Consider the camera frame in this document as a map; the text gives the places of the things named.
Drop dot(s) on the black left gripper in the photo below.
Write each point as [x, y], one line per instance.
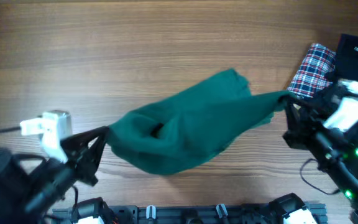
[78, 147]

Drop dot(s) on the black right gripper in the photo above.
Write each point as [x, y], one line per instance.
[301, 123]

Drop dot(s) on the green cloth bag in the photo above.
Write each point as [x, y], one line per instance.
[190, 128]

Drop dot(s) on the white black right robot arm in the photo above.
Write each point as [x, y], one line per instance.
[340, 162]

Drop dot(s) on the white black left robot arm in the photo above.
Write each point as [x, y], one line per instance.
[31, 184]

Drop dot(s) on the plaid checkered shirt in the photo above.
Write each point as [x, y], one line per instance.
[310, 76]

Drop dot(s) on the black aluminium mounting rail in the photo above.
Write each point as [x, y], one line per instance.
[245, 213]

